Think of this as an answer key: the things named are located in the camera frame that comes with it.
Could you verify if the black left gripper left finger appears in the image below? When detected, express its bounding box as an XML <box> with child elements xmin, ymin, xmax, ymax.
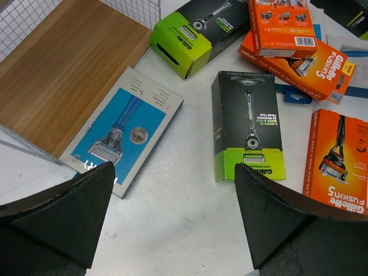
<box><xmin>1</xmin><ymin>162</ymin><xmax>115</xmax><ymax>275</ymax></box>

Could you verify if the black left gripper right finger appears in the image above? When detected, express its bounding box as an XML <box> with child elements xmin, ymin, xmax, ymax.
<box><xmin>235</xmin><ymin>164</ymin><xmax>367</xmax><ymax>275</ymax></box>

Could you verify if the blue Harry's razor box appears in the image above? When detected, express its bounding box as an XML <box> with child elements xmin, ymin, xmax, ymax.
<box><xmin>59</xmin><ymin>67</ymin><xmax>183</xmax><ymax>198</ymax></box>
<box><xmin>275</xmin><ymin>84</ymin><xmax>367</xmax><ymax>104</ymax></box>

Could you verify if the orange Gillette Fusion5 box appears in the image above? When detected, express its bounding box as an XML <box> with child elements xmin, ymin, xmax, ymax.
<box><xmin>302</xmin><ymin>109</ymin><xmax>367</xmax><ymax>214</ymax></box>
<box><xmin>238</xmin><ymin>32</ymin><xmax>356</xmax><ymax>105</ymax></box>

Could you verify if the green black Gillette Labs box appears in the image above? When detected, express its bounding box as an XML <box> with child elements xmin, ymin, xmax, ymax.
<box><xmin>211</xmin><ymin>71</ymin><xmax>286</xmax><ymax>182</ymax></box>
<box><xmin>150</xmin><ymin>0</ymin><xmax>251</xmax><ymax>79</ymax></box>
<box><xmin>310</xmin><ymin>0</ymin><xmax>368</xmax><ymax>40</ymax></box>

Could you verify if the orange Gillette cartridge box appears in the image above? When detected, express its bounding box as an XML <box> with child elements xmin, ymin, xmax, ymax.
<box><xmin>247</xmin><ymin>0</ymin><xmax>318</xmax><ymax>58</ymax></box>

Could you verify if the blue white Harry's box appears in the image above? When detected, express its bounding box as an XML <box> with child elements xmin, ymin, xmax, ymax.
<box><xmin>327</xmin><ymin>34</ymin><xmax>367</xmax><ymax>89</ymax></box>

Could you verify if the white wire wooden shelf rack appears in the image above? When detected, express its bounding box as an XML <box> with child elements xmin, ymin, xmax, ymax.
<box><xmin>1</xmin><ymin>1</ymin><xmax>151</xmax><ymax>157</ymax></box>

